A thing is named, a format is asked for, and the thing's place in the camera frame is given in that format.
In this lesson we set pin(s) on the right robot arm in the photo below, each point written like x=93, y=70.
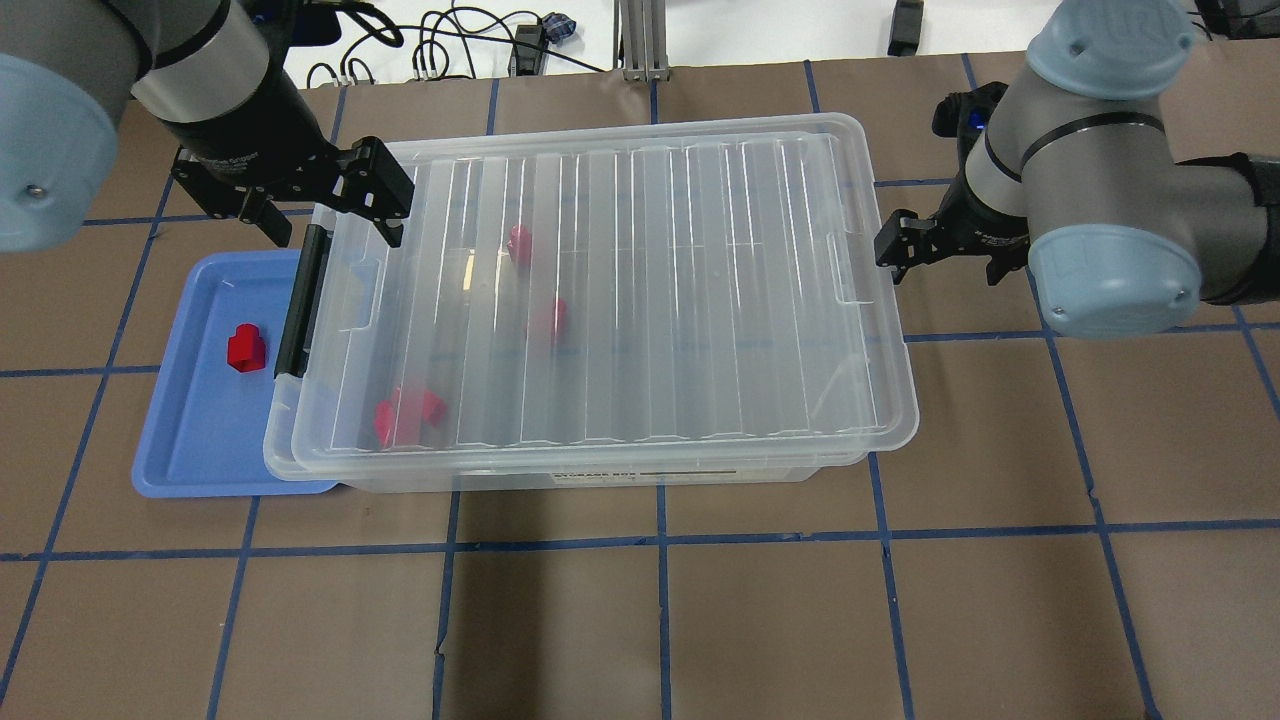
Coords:
x=1067, y=173

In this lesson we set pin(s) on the blue plastic tray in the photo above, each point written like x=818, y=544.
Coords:
x=203, y=432

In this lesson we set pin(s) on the aluminium frame post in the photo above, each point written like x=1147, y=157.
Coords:
x=640, y=28

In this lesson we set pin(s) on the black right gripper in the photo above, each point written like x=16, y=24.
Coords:
x=978, y=227

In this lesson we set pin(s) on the clear plastic storage box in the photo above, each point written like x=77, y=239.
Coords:
x=560, y=470

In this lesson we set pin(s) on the black box latch handle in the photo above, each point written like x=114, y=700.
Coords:
x=298, y=329

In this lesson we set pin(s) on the red block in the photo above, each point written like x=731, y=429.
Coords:
x=394, y=425
x=548, y=324
x=246, y=349
x=420, y=404

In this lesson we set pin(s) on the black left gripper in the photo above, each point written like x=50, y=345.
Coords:
x=243, y=140

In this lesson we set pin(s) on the clear plastic box lid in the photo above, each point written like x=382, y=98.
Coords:
x=600, y=300

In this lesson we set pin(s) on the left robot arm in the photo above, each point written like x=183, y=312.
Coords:
x=212, y=73

